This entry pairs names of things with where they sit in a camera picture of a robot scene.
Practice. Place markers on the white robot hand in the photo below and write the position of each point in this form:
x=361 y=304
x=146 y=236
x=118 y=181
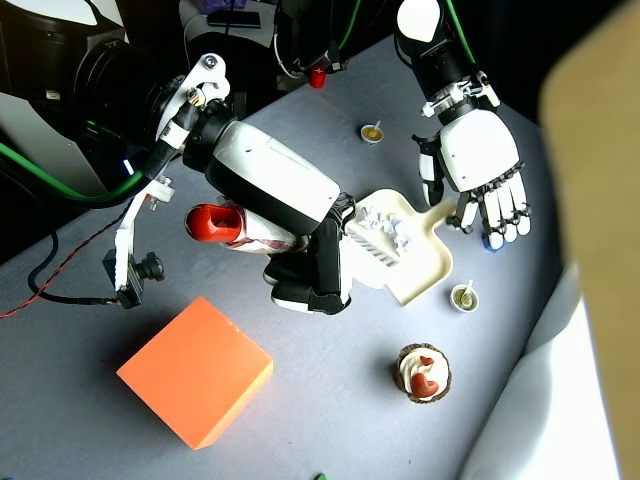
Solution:
x=477 y=150
x=270 y=175

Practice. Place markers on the white fabric sheet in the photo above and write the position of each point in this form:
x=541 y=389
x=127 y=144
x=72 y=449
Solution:
x=540 y=400

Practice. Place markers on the blurred tan board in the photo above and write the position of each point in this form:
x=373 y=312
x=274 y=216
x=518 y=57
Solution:
x=600 y=200

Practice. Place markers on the cream plastic dustpan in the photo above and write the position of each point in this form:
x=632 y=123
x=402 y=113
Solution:
x=425 y=270

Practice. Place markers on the small bowl of yellow corn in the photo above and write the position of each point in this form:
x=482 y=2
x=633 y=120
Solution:
x=371 y=134

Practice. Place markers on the small red cylinder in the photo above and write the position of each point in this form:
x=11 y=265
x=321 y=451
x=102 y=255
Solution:
x=318 y=77

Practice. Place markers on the cream brush with grey bristles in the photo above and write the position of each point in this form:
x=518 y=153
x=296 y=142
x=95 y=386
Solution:
x=215 y=222

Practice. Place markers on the small blue block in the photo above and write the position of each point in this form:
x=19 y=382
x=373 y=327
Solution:
x=491 y=247

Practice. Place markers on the grey table cloth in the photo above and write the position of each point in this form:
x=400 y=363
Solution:
x=325 y=425

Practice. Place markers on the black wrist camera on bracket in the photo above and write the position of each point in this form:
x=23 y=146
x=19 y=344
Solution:
x=131 y=270

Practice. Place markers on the black flat device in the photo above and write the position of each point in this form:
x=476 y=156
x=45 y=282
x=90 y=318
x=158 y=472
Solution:
x=234 y=20

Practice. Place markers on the small white plastic spoon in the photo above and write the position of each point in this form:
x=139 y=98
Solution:
x=468 y=290
x=377 y=126

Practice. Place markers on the orange foam block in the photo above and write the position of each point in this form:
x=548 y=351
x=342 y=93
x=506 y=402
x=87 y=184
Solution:
x=195 y=370

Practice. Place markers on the small bowl of greenish soup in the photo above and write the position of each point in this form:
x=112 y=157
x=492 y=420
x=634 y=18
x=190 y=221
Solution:
x=462 y=299

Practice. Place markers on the toy cupcake with red hearts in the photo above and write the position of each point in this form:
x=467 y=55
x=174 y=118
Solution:
x=422 y=372

